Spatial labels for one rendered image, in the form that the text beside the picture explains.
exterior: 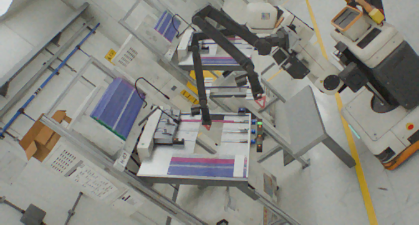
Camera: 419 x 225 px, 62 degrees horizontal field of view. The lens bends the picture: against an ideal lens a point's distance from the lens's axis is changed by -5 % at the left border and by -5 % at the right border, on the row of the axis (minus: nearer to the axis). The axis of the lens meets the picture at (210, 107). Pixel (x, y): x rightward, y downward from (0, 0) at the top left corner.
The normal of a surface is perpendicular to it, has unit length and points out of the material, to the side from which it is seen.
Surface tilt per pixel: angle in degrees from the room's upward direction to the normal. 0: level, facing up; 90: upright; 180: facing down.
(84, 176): 89
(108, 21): 90
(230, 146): 44
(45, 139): 80
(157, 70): 90
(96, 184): 92
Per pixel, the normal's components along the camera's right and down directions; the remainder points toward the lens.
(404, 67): 0.05, 0.44
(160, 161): -0.06, -0.81
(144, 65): -0.11, 0.58
